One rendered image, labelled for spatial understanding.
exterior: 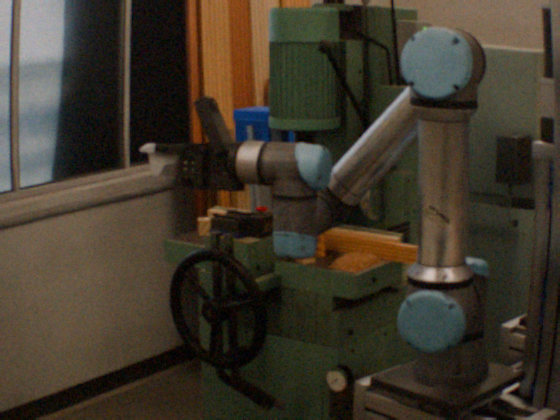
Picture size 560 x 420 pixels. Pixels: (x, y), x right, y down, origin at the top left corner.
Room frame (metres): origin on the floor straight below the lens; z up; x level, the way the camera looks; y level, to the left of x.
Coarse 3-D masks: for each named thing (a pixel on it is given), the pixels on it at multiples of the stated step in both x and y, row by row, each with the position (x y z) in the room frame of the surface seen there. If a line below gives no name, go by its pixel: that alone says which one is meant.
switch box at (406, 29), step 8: (400, 24) 2.52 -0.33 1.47; (408, 24) 2.51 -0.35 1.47; (416, 24) 2.50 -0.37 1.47; (424, 24) 2.54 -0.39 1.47; (400, 32) 2.53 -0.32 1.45; (408, 32) 2.51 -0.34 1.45; (416, 32) 2.50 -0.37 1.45; (400, 40) 2.53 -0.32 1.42; (408, 40) 2.51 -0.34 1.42; (400, 48) 2.53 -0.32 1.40; (400, 56) 2.53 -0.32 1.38; (400, 64) 2.53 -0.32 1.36; (400, 72) 2.53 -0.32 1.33
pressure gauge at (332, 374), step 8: (336, 368) 2.05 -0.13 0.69; (344, 368) 2.05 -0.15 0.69; (328, 376) 2.06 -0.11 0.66; (336, 376) 2.05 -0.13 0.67; (344, 376) 2.04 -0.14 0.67; (352, 376) 2.05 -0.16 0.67; (328, 384) 2.06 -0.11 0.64; (336, 384) 2.05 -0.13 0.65; (344, 384) 2.03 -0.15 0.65; (344, 392) 2.06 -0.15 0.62
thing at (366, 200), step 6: (378, 186) 2.41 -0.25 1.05; (372, 192) 2.38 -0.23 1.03; (378, 192) 2.40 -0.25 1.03; (366, 198) 2.36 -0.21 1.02; (372, 198) 2.39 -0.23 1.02; (378, 198) 2.40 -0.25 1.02; (360, 204) 2.37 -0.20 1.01; (366, 204) 2.36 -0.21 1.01; (372, 204) 2.39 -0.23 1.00; (378, 204) 2.41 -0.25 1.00; (366, 210) 2.37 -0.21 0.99; (372, 210) 2.38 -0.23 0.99; (378, 210) 2.41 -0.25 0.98; (366, 216) 2.38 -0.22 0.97; (372, 216) 2.38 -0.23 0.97; (378, 216) 2.40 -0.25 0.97
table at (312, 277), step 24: (168, 240) 2.45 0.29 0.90; (192, 240) 2.44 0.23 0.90; (288, 264) 2.21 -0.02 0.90; (312, 264) 2.19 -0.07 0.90; (384, 264) 2.19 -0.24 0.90; (240, 288) 2.18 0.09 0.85; (264, 288) 2.17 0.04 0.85; (312, 288) 2.17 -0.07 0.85; (336, 288) 2.13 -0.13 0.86; (360, 288) 2.11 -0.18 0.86
